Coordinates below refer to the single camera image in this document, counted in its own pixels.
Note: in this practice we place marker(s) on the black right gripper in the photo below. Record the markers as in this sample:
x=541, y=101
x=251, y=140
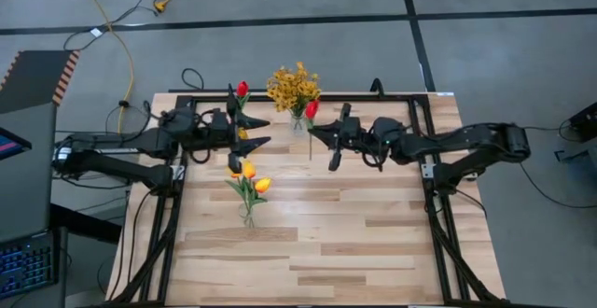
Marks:
x=387, y=142

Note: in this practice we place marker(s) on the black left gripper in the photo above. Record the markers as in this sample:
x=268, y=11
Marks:
x=233, y=140

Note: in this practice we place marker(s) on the red artificial tulip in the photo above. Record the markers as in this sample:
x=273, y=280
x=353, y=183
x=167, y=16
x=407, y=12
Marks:
x=312, y=109
x=242, y=88

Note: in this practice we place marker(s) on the tall clear glass vase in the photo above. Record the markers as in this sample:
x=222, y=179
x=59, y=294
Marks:
x=242, y=215

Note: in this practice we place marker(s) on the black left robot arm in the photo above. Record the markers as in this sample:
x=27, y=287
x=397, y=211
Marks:
x=116, y=168

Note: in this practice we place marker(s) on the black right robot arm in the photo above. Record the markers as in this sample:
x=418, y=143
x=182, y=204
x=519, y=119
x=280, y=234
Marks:
x=457, y=137

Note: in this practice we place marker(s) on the amber glass bottle vase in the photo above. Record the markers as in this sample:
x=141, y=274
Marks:
x=242, y=134

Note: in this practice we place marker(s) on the ribbed clear glass vase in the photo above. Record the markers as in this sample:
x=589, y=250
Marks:
x=297, y=125

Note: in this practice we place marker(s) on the white paper tag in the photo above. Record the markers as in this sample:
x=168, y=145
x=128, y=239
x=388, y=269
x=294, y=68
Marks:
x=96, y=32

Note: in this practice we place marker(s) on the black desk bar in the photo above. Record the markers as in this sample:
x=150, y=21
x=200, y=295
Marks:
x=86, y=225

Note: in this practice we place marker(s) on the large hazard striped floor mat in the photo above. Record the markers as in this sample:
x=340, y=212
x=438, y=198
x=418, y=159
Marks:
x=32, y=79

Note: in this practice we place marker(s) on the lit monitor screen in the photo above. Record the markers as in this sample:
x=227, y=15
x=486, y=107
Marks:
x=11, y=144

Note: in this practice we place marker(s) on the grey desk top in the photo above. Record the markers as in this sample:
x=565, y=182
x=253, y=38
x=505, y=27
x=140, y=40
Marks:
x=23, y=210

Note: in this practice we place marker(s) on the black floor box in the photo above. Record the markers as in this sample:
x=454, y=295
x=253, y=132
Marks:
x=585, y=121

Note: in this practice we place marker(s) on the black backlit keyboard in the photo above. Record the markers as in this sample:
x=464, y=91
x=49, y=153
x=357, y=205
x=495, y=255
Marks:
x=25, y=266

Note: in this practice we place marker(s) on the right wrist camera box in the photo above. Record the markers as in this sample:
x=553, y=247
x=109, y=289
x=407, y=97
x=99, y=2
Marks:
x=352, y=125

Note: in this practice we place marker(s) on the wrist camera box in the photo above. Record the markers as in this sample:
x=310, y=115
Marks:
x=352, y=125
x=220, y=120

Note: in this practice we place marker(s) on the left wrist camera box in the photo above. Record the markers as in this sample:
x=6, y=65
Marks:
x=220, y=120

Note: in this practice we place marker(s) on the black metal table frame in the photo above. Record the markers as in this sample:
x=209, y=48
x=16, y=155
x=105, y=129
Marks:
x=373, y=98

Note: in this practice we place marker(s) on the black frame clamp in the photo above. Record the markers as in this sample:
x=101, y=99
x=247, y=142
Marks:
x=377, y=88

